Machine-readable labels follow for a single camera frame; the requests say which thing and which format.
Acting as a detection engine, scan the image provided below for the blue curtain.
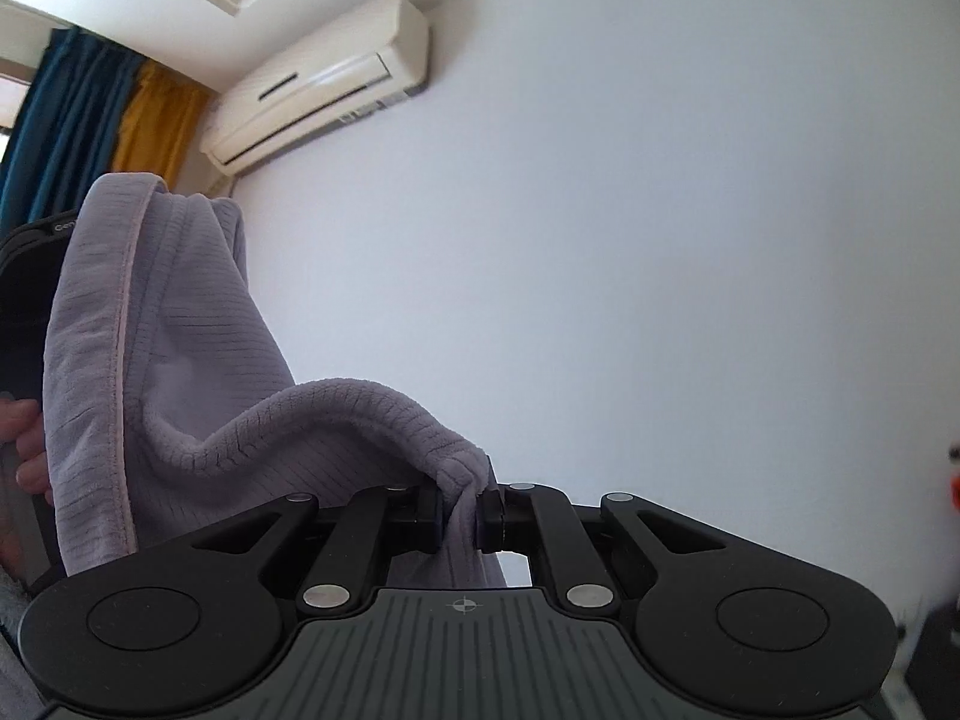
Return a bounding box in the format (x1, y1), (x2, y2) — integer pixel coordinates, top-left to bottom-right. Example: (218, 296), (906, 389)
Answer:
(0, 26), (147, 241)

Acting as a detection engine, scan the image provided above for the yellow curtain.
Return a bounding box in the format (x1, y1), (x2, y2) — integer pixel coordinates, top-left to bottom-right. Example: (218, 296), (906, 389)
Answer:
(112, 60), (215, 192)

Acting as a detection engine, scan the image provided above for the person's left hand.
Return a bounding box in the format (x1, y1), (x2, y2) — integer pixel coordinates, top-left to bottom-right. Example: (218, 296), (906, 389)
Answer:
(0, 397), (52, 502)

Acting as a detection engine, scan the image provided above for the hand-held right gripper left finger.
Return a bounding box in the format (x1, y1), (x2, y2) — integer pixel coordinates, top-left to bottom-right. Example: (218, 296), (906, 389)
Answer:
(191, 486), (445, 616)

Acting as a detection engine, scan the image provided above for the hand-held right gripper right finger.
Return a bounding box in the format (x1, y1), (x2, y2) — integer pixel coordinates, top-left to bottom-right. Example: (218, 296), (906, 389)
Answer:
(478, 484), (732, 612)

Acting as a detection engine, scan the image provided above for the lavender ribbed pajama top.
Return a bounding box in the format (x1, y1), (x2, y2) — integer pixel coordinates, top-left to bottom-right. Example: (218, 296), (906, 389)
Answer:
(43, 172), (511, 592)

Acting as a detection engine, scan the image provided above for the white wall air conditioner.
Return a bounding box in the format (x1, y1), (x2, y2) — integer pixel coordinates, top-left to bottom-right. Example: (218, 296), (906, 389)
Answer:
(202, 0), (430, 170)

